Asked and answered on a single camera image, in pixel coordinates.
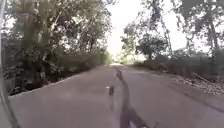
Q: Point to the row of trees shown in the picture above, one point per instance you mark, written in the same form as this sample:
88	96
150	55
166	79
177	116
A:
50	43
180	40

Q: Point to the grey asphalt road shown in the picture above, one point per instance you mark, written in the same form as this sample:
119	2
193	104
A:
86	100

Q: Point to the leaf-strewn dirt verge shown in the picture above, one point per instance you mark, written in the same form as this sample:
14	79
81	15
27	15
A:
200	83

